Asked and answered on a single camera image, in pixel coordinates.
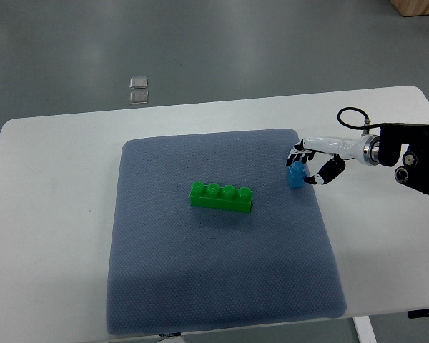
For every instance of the long green block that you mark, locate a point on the long green block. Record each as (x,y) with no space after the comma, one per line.
(214,196)

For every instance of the black table control panel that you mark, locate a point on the black table control panel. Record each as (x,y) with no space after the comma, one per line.
(420,313)

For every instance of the small blue block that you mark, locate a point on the small blue block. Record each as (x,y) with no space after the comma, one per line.
(296,173)

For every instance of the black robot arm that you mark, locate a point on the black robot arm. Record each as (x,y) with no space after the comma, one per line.
(408,144)

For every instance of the white table leg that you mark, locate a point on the white table leg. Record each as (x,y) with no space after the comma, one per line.
(364,329)

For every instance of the blue-grey textured mat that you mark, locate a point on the blue-grey textured mat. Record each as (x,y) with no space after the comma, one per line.
(178,268)

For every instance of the wooden box corner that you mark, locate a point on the wooden box corner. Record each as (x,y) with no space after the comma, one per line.
(409,8)

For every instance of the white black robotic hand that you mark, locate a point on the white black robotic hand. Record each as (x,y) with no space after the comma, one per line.
(364,150)

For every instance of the upper metal floor plate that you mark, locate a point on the upper metal floor plate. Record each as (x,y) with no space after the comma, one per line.
(138,82)

